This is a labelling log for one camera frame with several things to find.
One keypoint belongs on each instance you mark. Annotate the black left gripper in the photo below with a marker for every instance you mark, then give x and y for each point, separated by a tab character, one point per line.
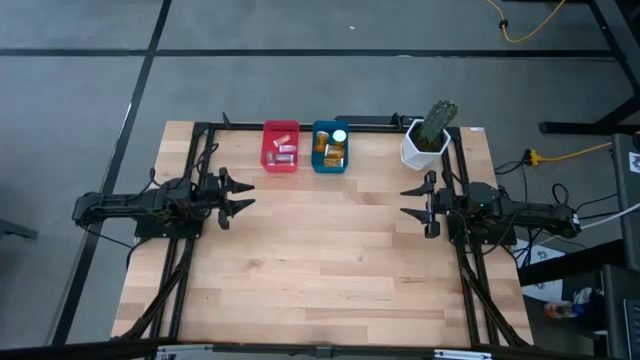
215	195

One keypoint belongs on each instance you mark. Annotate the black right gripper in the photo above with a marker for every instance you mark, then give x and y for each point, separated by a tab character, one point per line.
447	202

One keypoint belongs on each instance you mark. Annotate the purple clear pill bottle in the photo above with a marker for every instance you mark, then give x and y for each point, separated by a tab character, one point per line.
288	149

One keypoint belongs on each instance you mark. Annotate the yellow clear pill bottle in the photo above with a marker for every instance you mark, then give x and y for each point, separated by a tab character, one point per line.
281	141

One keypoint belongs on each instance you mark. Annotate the blue plastic bin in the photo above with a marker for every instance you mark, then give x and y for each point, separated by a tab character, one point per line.
327	126

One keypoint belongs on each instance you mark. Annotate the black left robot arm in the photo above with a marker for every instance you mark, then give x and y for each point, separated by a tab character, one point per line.
130	202

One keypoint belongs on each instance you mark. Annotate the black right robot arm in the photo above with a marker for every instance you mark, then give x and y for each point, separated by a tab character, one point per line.
530	217

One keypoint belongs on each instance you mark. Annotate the red plastic bin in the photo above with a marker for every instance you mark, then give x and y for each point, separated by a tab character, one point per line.
270	129

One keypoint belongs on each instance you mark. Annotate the white hexagonal plant pot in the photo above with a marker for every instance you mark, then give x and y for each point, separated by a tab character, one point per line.
417	157

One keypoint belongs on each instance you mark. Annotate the green cactus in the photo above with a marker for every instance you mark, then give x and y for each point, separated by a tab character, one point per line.
437	122

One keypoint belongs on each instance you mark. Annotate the white paper sheet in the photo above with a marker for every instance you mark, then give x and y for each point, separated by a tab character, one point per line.
542	254

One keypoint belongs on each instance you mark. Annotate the colourful small package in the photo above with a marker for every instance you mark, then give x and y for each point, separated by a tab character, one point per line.
562	310

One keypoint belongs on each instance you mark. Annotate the black crossbar with silver brackets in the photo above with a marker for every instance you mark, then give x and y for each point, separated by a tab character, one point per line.
100	347

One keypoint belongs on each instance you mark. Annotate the black computer box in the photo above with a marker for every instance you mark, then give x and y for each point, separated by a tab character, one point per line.
629	210

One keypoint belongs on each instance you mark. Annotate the black desk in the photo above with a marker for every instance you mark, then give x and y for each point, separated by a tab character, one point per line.
617	300

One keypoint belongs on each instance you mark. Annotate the black chair leg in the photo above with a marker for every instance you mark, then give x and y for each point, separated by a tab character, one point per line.
15	230

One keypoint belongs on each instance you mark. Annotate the black aluminium table frame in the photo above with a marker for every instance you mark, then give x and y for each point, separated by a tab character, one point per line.
240	127

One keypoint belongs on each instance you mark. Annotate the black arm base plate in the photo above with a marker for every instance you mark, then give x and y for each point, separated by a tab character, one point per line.
150	230
505	240

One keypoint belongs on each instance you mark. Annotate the black desk leg frame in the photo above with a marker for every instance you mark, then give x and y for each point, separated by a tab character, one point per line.
575	128

